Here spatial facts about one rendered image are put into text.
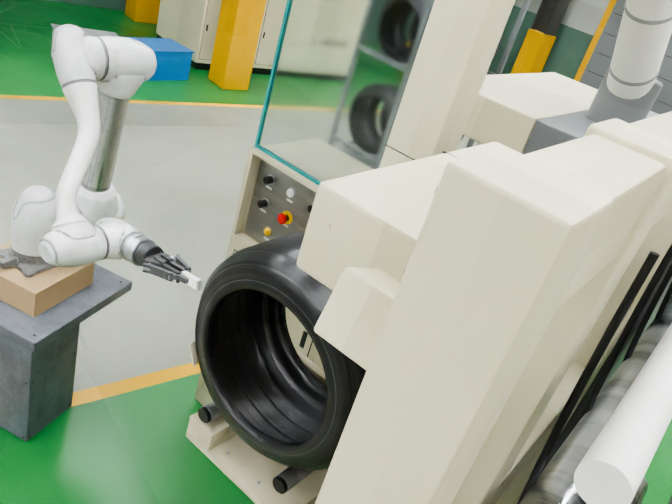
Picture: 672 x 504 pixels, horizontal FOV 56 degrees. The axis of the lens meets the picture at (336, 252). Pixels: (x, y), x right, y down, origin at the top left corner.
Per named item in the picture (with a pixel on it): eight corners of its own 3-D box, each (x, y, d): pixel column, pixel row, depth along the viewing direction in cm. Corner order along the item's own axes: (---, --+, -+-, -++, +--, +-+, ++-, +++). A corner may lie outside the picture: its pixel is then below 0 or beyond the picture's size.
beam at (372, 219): (467, 199, 144) (493, 138, 137) (569, 254, 133) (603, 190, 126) (290, 265, 98) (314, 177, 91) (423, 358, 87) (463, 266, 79)
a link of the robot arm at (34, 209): (1, 237, 223) (2, 182, 213) (52, 229, 236) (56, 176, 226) (22, 261, 215) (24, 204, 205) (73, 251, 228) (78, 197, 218)
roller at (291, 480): (367, 433, 179) (354, 426, 181) (369, 419, 177) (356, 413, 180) (285, 498, 152) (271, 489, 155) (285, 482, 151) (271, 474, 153)
